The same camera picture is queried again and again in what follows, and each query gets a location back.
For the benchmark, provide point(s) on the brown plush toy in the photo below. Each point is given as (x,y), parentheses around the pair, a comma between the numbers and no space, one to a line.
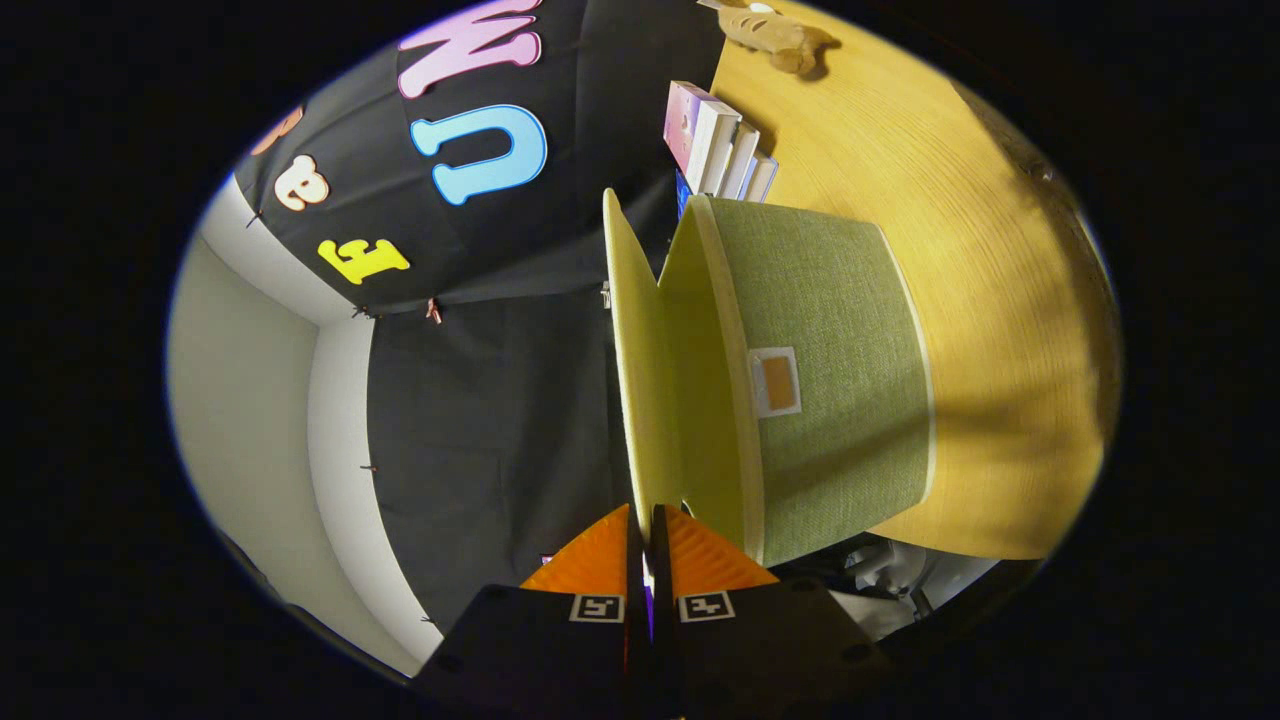
(775,30)

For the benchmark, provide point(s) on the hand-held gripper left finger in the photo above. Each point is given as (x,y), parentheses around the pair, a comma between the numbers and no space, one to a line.
(560,650)

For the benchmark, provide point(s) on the green fabric storage box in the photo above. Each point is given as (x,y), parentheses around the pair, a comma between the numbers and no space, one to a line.
(830,350)

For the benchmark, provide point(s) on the copper backdrop clip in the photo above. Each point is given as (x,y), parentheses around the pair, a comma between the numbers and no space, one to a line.
(433,311)

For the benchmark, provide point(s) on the stack of white books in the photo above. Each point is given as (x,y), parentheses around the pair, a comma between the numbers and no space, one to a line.
(735,150)

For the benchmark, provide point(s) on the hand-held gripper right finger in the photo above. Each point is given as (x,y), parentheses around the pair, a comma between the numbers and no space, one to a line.
(760,650)

